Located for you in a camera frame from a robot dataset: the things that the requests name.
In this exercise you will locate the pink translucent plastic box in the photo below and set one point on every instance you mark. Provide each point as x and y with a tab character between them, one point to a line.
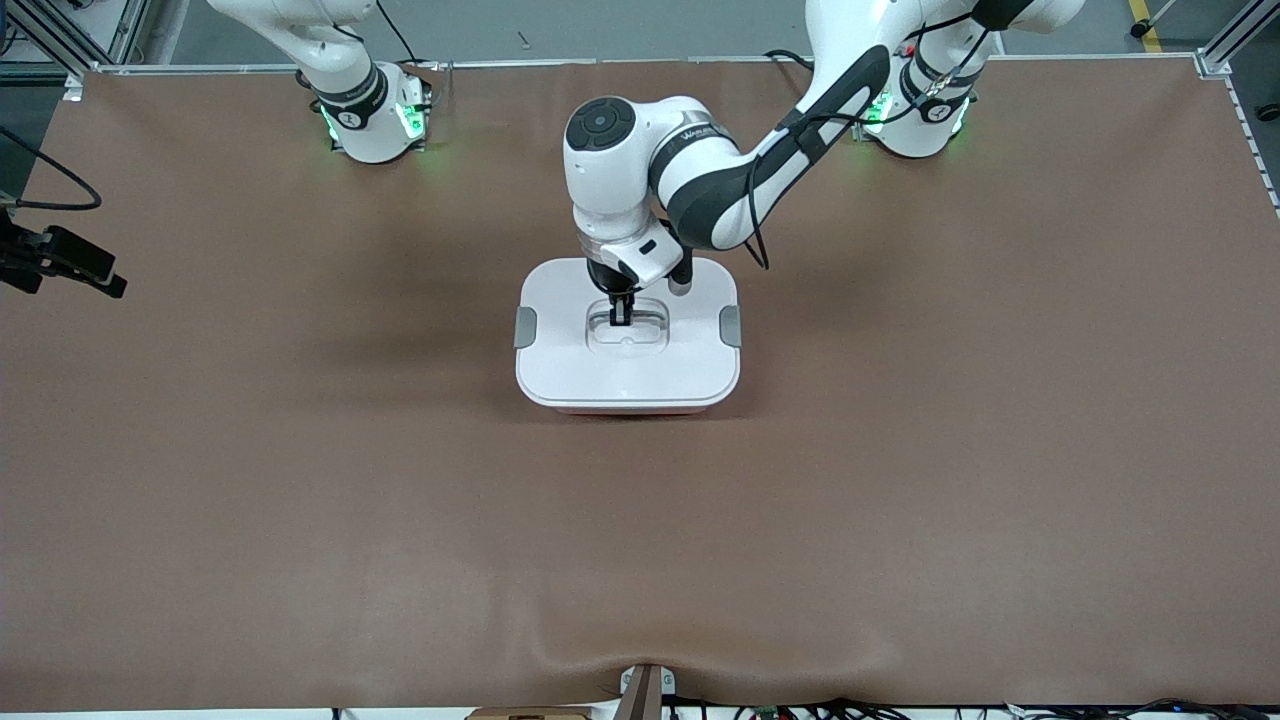
620	411

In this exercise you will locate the brown table mat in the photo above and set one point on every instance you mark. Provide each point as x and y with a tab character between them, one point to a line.
640	560

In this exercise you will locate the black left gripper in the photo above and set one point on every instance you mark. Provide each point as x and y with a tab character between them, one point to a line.
607	278

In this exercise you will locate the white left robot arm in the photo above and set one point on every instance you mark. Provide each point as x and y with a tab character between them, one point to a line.
700	190

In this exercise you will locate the black caster wheel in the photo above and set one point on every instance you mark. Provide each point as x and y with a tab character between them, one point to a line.
1138	29

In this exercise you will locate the metal table clamp bracket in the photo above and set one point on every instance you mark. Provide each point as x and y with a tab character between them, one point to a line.
645	695

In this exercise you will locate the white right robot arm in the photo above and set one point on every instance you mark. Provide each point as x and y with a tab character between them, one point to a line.
370	120

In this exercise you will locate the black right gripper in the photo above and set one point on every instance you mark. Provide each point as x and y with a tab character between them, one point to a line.
40	254

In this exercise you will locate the white box lid grey latches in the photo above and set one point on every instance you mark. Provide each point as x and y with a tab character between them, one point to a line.
600	380

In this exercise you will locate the small black round object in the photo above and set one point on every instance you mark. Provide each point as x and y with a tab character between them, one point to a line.
1268	111

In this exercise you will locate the brown cardboard piece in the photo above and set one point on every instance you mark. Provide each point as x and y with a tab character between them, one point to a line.
530	714

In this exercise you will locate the silver aluminium frame profile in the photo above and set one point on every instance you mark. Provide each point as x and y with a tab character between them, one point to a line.
125	30
1235	35

